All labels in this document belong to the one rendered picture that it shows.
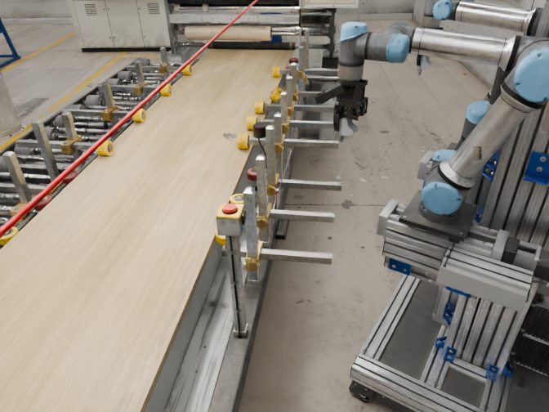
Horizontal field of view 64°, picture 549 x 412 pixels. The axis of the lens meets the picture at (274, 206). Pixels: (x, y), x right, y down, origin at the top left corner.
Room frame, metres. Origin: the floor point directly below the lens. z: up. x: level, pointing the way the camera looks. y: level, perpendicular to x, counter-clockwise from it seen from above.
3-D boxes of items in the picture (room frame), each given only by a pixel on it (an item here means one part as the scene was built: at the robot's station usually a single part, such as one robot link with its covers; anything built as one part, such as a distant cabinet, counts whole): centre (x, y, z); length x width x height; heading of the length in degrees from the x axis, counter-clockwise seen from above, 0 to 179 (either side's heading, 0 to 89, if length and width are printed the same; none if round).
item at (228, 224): (1.06, 0.13, 1.18); 0.07 x 0.07 x 0.08; 81
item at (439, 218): (1.29, -0.59, 1.09); 0.15 x 0.15 x 0.10
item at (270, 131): (1.81, 0.01, 0.92); 0.03 x 0.03 x 0.48; 81
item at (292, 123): (2.33, -0.13, 0.95); 0.50 x 0.04 x 0.04; 81
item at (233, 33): (4.22, 0.18, 1.05); 1.43 x 0.12 x 0.12; 81
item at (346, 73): (1.31, -0.24, 1.54); 0.08 x 0.08 x 0.05
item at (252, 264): (1.33, 0.09, 0.81); 0.13 x 0.06 x 0.05; 171
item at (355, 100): (1.31, -0.24, 1.46); 0.09 x 0.08 x 0.12; 57
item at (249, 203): (1.31, 0.09, 0.90); 0.03 x 0.03 x 0.48; 81
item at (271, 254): (1.34, 0.00, 0.81); 0.43 x 0.03 x 0.04; 81
